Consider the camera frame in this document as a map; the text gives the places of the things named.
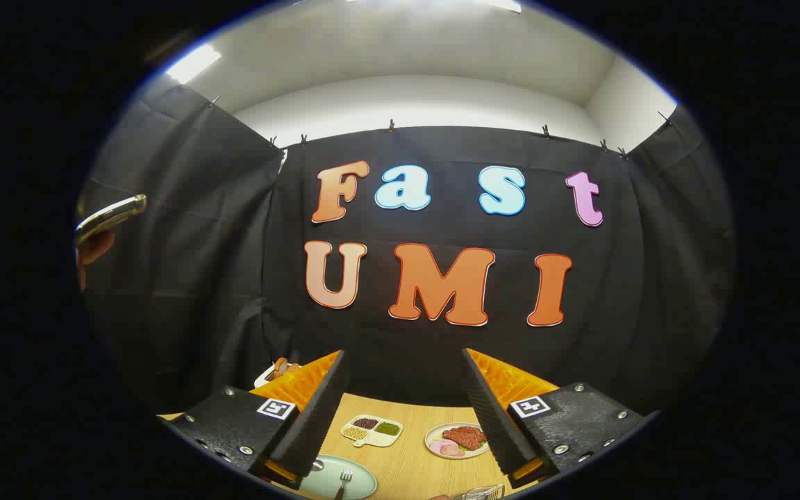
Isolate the cream white toaster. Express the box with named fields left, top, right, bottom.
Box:
left=254, top=361, right=300, bottom=390

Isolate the brown meat steak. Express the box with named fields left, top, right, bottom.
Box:
left=442, top=426, right=488, bottom=451

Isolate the silver wire rack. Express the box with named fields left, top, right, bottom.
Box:
left=452, top=484, right=506, bottom=500

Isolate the ceiling light panel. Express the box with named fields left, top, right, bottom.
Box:
left=166, top=44, right=222, bottom=85

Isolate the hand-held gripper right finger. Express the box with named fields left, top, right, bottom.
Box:
left=461, top=347, right=660, bottom=490

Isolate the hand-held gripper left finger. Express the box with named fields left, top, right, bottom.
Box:
left=162, top=349, right=349, bottom=490

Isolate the smartphone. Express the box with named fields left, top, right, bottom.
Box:
left=75, top=194, right=148, bottom=247

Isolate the white divided tray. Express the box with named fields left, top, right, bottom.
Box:
left=340, top=414, right=404, bottom=448

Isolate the white oval food plate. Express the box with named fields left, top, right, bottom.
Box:
left=424, top=422, right=491, bottom=460

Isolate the light green round plate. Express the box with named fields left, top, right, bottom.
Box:
left=297, top=454, right=378, bottom=500

